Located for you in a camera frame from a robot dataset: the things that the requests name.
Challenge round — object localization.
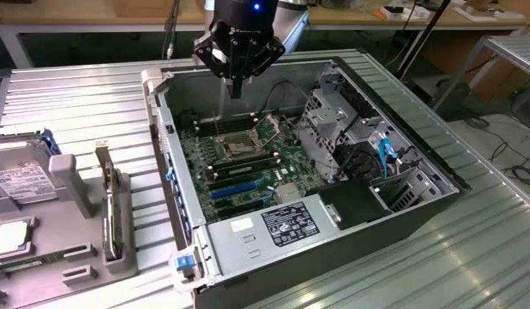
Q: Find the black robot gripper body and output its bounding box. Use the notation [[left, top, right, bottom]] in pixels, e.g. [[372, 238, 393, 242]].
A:
[[207, 0, 279, 44]]

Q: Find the black RAM slot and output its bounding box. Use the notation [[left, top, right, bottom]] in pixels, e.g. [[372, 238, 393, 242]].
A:
[[211, 153, 277, 170], [199, 122, 259, 136], [209, 150, 275, 167], [195, 115, 256, 128], [195, 111, 255, 125], [196, 118, 257, 132], [212, 156, 279, 173]]

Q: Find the thin metal locking lever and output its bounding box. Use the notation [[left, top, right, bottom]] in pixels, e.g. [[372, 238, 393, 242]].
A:
[[211, 109, 225, 144]]

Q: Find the metal socket cover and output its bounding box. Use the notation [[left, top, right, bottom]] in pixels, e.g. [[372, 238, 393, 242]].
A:
[[249, 114, 284, 148]]

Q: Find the silver metal disk cage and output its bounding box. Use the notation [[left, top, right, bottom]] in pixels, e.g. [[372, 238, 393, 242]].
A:
[[297, 87, 404, 165]]

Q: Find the CPU socket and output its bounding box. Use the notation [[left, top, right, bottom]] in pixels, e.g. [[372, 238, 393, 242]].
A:
[[220, 133, 267, 161]]

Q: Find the wooden desk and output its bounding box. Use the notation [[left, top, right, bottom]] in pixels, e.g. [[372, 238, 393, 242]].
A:
[[0, 0, 528, 33]]

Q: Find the green motherboard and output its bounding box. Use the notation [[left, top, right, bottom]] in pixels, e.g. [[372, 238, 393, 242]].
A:
[[179, 111, 333, 226]]

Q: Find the green RAM stick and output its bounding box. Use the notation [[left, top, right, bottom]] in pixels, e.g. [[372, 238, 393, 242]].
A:
[[0, 249, 78, 271], [213, 159, 280, 180]]

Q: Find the black tripod pole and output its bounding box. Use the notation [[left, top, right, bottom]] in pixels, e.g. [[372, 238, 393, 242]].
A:
[[396, 0, 453, 77]]

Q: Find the white cardboard box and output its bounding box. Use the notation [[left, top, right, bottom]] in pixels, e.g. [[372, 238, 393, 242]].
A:
[[383, 5, 437, 21]]

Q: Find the long black expansion slot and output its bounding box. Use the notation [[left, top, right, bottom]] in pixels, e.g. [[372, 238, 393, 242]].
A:
[[207, 175, 267, 191], [216, 196, 271, 216], [219, 205, 273, 223]]

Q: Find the brown cardboard box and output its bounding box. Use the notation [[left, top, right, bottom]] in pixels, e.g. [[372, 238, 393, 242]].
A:
[[419, 30, 523, 94]]

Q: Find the blue expansion slot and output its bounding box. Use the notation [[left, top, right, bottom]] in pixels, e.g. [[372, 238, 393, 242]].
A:
[[211, 182, 267, 199]]

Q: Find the silver chipset heatsink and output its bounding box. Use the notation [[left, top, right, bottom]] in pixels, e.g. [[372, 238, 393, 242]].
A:
[[275, 184, 301, 200]]

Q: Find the black floor bag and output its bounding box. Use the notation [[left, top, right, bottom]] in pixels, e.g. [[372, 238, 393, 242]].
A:
[[404, 75, 472, 112]]

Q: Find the white foam piece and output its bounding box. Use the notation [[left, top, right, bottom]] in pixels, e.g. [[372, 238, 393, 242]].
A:
[[452, 5, 500, 23]]

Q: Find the black plastic shroud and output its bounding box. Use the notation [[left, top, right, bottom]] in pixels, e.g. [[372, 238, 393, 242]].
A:
[[319, 178, 395, 231]]

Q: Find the silver disk bay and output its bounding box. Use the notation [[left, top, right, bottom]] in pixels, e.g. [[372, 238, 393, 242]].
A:
[[369, 165, 460, 214]]

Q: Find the silver hard disk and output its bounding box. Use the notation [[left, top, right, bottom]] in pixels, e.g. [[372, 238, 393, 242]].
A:
[[0, 136, 52, 207]]

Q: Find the grey power supply unit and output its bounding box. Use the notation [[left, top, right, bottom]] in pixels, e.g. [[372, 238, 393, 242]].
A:
[[204, 192, 344, 278]]

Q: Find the grey parts rack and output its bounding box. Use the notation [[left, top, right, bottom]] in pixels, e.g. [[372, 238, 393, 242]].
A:
[[0, 128, 140, 309]]

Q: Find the black open PC case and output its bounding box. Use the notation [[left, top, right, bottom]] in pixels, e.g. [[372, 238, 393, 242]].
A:
[[140, 56, 472, 309]]

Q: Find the silver CPU chip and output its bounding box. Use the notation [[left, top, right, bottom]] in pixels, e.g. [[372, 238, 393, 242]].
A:
[[0, 220, 32, 255]]

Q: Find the hanging cable with connector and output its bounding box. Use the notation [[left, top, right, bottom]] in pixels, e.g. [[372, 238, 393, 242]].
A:
[[163, 0, 181, 61]]

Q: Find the black wire loop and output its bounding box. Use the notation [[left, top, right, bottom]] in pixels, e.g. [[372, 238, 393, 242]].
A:
[[264, 80, 312, 117]]

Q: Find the black wire with tie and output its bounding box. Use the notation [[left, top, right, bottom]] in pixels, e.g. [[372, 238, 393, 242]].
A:
[[177, 108, 199, 129]]

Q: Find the black wire bundle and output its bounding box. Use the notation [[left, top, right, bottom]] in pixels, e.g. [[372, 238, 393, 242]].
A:
[[332, 144, 383, 183]]

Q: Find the blue SATA wire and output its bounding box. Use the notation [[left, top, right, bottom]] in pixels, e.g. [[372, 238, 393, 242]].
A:
[[377, 138, 399, 178]]

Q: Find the blue plastic disk bracket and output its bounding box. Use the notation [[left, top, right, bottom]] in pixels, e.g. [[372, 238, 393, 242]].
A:
[[35, 127, 63, 158]]

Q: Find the aluminium slat frame table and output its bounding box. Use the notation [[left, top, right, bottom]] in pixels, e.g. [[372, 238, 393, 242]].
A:
[[432, 34, 530, 112]]

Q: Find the black cable coil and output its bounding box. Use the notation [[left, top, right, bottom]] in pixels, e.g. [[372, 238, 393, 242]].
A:
[[508, 164, 530, 188]]

